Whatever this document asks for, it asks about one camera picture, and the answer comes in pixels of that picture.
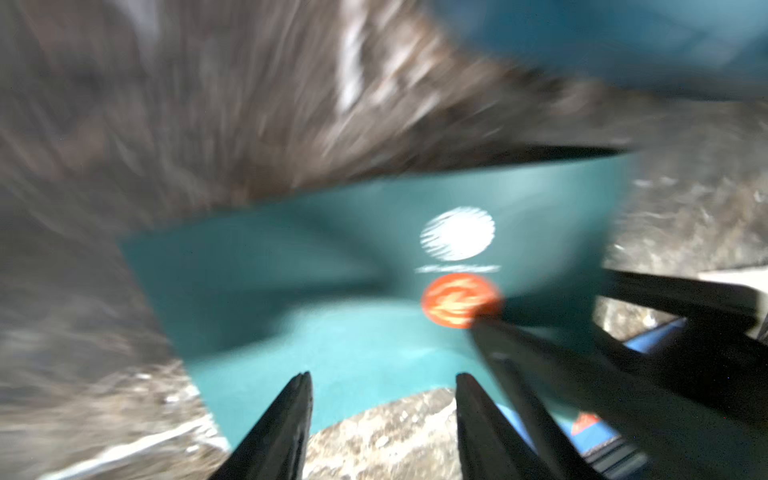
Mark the dark blue envelope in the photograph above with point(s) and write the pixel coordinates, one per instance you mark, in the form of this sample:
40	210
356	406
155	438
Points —
586	431

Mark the dark green envelope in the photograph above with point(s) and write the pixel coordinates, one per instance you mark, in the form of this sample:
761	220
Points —
371	288

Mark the teal plastic storage box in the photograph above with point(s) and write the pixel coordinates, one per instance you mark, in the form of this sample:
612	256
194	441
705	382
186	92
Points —
704	49

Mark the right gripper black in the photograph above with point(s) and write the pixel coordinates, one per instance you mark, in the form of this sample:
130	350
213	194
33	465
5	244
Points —
709	359

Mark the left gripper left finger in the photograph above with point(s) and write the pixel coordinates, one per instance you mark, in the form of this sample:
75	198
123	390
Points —
275	448

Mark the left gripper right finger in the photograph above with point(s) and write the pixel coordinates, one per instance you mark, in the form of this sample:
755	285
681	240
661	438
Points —
489	446

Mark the pale pink envelope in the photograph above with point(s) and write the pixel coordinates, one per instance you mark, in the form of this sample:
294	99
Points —
752	277

